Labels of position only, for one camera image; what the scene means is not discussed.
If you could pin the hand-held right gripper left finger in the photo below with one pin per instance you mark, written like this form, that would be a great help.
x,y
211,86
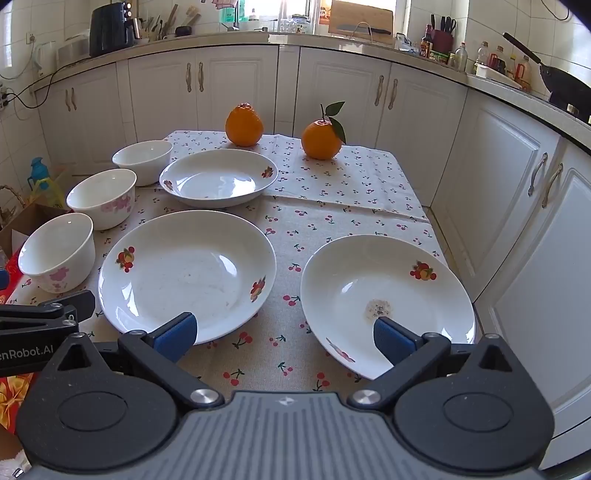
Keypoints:
x,y
178,333

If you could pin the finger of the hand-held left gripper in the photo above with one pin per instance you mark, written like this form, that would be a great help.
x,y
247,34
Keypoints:
x,y
3,279
55,310

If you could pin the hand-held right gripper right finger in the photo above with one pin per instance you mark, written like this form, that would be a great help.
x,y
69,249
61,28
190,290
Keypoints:
x,y
392,340

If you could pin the white bowl pink flowers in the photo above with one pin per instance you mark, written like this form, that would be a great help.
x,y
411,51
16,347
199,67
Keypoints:
x,y
57,251
141,159
104,198

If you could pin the white plate fruit print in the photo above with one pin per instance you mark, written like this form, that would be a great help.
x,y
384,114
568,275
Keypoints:
x,y
184,272
217,177
369,286

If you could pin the red printed box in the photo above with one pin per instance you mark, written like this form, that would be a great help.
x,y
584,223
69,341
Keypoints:
x,y
14,397

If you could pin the cardboard box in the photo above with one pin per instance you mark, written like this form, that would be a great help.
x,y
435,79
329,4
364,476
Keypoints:
x,y
27,221

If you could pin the yellow green bag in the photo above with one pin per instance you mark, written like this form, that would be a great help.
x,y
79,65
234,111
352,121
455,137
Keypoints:
x,y
48,191

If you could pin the blue jug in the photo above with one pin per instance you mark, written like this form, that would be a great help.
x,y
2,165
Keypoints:
x,y
39,173

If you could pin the cherry print tablecloth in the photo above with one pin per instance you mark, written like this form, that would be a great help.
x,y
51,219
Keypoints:
x,y
360,184

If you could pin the power strip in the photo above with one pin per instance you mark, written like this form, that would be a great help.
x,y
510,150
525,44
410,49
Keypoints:
x,y
2,99

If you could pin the orange with green leaf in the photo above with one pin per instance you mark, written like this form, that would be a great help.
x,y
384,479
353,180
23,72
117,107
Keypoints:
x,y
322,141

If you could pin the orange with knobbed top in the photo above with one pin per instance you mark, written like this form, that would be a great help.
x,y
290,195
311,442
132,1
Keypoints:
x,y
244,127

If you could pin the white electric kettle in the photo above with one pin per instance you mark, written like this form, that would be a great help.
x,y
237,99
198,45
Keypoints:
x,y
46,57

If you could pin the silver appliance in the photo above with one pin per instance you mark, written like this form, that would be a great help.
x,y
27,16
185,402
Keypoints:
x,y
74,48

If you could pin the black air fryer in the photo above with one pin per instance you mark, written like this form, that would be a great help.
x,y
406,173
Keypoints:
x,y
111,27

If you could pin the white tray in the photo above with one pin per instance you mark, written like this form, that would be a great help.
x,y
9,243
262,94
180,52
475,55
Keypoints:
x,y
494,74

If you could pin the clear glass bottle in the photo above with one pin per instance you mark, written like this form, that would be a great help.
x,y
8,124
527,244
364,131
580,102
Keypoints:
x,y
461,57

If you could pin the gas stove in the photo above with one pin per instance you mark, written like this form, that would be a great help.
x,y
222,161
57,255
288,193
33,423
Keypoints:
x,y
577,113

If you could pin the utensil rack with utensils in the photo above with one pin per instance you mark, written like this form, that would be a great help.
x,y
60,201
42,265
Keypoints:
x,y
159,28

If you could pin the dark soy sauce bottle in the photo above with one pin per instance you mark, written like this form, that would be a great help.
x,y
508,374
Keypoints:
x,y
426,46

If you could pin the orange red bottle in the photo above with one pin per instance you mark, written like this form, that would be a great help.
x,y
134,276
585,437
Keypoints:
x,y
523,74

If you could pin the blue packet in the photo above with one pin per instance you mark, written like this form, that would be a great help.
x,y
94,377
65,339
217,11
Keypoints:
x,y
407,42

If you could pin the clear oil bottle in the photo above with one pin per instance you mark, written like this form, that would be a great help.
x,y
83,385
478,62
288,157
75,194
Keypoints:
x,y
482,55

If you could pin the slim yellow oil bottle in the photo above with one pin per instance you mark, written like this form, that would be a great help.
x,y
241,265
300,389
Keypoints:
x,y
511,64

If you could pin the dark sauce bottle red label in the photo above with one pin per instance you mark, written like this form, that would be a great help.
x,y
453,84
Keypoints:
x,y
497,57

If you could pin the small black bowl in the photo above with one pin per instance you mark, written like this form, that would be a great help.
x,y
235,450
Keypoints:
x,y
183,31

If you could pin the red knife block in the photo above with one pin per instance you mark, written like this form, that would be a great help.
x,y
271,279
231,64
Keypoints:
x,y
443,41

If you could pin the black wok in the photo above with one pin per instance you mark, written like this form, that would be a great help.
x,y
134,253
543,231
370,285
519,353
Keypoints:
x,y
568,85

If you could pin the green dish soap bottle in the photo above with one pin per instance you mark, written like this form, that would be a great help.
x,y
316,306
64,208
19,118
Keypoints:
x,y
228,16

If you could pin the wooden cutting board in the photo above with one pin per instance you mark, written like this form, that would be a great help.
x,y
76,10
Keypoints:
x,y
360,14

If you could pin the glass jar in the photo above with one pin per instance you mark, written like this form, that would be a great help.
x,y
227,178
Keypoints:
x,y
293,24

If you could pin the pink cloth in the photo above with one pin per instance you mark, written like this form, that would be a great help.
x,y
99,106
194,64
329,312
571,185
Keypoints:
x,y
224,3

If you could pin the kitchen window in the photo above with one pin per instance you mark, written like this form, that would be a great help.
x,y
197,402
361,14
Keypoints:
x,y
268,7

